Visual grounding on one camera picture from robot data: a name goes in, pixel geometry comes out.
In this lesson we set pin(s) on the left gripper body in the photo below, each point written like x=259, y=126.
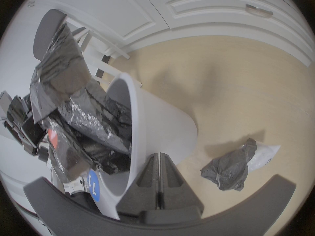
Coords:
x=29, y=131

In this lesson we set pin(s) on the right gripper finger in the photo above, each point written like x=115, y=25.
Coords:
x=173, y=190

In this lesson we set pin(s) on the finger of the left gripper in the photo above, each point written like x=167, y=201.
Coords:
x=145, y=190

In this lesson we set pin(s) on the black plastic bag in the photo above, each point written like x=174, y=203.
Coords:
x=98, y=122

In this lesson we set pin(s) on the white trash bin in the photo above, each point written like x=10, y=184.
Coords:
x=162, y=122

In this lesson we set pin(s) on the crumpled black plastic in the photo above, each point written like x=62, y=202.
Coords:
x=226, y=167

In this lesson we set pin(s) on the white printed wrapper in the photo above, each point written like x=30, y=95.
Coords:
x=264, y=155

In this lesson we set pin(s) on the white chair grey cushions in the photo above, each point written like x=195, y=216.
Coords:
x=40, y=31

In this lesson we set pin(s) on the white wardrobe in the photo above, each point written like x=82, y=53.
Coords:
x=98, y=16

